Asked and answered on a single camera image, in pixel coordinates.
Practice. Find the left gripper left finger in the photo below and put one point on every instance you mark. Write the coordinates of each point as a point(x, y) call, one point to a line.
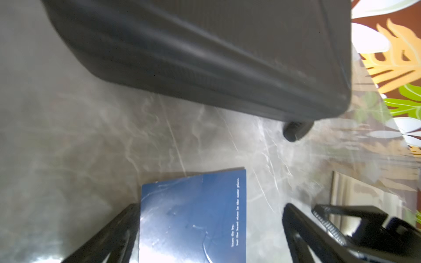
point(114, 243)

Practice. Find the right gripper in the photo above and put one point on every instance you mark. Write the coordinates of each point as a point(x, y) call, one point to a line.
point(397, 242)

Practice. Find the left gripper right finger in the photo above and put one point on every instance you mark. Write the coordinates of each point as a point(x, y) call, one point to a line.
point(304, 236)

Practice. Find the white photo album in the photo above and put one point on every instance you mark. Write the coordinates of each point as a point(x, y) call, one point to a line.
point(347, 191)

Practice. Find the dark blue booklet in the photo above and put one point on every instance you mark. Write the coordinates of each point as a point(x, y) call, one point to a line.
point(196, 219)

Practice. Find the black plastic case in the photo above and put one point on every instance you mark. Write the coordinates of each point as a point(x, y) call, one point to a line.
point(283, 60)

